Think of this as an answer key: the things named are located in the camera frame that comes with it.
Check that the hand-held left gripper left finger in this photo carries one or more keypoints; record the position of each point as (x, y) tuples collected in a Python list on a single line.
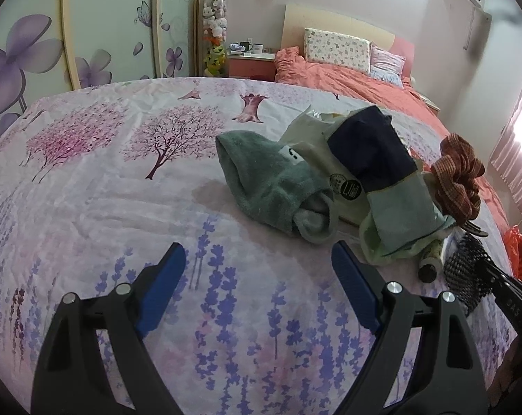
[(165, 281)]

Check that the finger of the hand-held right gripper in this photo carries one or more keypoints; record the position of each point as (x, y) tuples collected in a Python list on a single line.
[(511, 296)]

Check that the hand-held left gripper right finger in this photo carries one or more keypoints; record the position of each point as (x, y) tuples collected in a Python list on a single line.
[(356, 285)]

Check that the black hairbrush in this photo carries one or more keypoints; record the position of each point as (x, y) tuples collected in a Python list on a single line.
[(464, 268)]

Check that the brown hair clip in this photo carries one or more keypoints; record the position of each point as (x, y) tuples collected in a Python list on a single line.
[(475, 230)]

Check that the small dark-capped bottle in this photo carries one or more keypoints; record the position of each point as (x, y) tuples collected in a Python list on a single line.
[(429, 268)]

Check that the floral printed blanket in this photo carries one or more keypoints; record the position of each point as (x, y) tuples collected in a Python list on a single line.
[(114, 224)]

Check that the brown plaid scrunchie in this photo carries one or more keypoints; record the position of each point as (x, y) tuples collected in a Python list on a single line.
[(459, 181)]

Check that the pink curtain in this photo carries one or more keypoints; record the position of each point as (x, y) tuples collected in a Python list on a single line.
[(516, 160)]

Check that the green towel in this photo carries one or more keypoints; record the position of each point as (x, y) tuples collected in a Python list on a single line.
[(261, 173)]

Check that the cream plastic bag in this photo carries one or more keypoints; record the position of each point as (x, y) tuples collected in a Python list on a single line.
[(312, 147)]

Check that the navy and green sock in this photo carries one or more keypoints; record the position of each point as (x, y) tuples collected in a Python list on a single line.
[(364, 138)]

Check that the orange duvet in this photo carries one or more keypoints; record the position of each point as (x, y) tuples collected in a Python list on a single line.
[(364, 90)]

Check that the beige nightstand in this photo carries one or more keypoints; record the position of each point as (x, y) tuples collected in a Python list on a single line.
[(429, 103)]

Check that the pink striped pillow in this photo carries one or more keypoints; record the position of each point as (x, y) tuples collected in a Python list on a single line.
[(386, 67)]

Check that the pink nightstand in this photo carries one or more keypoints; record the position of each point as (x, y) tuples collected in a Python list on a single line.
[(250, 67)]

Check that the floral pillow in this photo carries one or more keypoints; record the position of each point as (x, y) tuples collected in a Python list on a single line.
[(336, 49)]

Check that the dark mug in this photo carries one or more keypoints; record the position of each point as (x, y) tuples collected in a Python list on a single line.
[(244, 46)]

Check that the white mug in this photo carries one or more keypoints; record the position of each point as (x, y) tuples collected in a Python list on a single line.
[(258, 48)]

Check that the clear tube of plush toys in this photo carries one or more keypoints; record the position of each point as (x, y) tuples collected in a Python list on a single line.
[(215, 21)]

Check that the beige and pink headboard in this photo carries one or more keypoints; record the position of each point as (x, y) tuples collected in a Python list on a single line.
[(330, 17)]

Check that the flower-print wardrobe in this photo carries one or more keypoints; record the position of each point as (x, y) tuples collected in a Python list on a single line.
[(105, 17)]

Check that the white wall unit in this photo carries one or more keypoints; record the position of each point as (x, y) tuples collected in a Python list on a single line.
[(455, 8)]

